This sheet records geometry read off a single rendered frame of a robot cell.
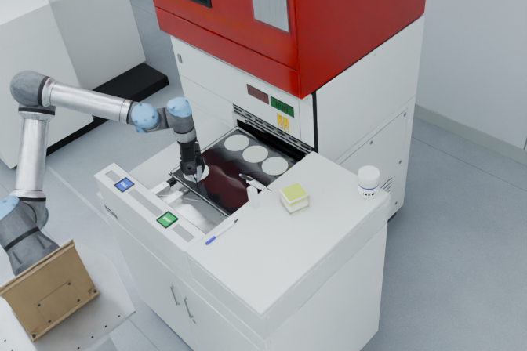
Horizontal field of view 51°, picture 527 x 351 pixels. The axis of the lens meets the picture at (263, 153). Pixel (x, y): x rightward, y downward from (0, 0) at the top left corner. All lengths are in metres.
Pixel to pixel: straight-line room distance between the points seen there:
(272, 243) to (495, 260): 1.54
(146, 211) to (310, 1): 0.89
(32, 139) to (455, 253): 2.09
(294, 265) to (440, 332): 1.19
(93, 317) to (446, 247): 1.84
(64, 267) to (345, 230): 0.88
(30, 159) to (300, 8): 1.00
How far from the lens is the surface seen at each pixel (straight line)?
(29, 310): 1.86
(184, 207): 2.04
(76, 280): 1.88
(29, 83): 1.84
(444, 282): 2.90
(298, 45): 1.76
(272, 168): 2.10
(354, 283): 2.05
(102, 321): 1.91
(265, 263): 1.72
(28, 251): 1.80
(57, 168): 3.83
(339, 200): 1.88
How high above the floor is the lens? 2.34
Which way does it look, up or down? 42 degrees down
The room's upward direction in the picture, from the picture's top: 7 degrees counter-clockwise
